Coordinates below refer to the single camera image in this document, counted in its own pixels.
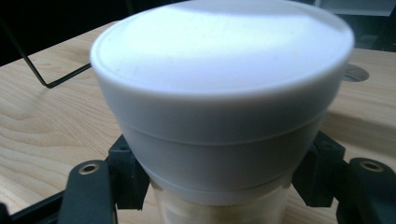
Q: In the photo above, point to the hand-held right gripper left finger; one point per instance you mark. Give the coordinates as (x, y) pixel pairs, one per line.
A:
(129, 180)

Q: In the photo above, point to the white-lidded jar pale powder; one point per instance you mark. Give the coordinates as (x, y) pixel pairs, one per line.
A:
(218, 77)

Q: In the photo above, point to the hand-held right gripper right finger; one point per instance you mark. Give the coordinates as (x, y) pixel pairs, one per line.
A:
(320, 174)

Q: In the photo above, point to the black low shelf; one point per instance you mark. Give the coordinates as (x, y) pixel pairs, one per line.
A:
(47, 85)

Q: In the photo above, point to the round metal table grommet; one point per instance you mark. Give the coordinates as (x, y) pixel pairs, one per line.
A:
(356, 74)

